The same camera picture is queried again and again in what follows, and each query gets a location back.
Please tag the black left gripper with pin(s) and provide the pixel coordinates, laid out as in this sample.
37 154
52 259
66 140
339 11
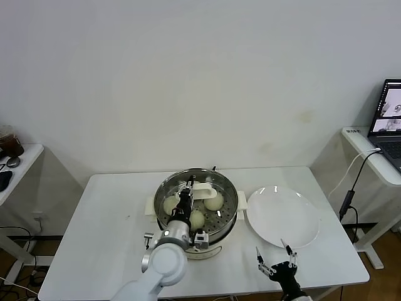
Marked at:
184 208

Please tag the round silver disc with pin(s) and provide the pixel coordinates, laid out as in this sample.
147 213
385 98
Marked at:
13 161

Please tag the grey open laptop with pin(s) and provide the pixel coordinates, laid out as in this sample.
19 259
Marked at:
388 141

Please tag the white side table with cup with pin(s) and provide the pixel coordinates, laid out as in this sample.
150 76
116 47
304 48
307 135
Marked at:
28 156

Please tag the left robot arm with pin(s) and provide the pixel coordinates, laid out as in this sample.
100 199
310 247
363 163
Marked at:
164 265

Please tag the perforated steel steamer basket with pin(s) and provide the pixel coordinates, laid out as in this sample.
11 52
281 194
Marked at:
219 235

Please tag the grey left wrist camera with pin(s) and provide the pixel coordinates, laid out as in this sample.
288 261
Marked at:
200 240

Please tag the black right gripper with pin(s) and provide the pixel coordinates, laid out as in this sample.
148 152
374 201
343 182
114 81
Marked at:
283 273

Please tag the cream electric cooking pot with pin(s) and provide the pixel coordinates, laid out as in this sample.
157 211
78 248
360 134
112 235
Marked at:
213 253

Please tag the white side table with label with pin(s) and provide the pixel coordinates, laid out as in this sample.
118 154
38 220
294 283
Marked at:
360 147

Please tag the white round plate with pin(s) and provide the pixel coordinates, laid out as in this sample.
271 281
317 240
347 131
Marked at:
282 216

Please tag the small printed table label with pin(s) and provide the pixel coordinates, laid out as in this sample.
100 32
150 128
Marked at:
352 131

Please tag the white wall socket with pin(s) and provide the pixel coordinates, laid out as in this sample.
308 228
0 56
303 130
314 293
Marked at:
39 215

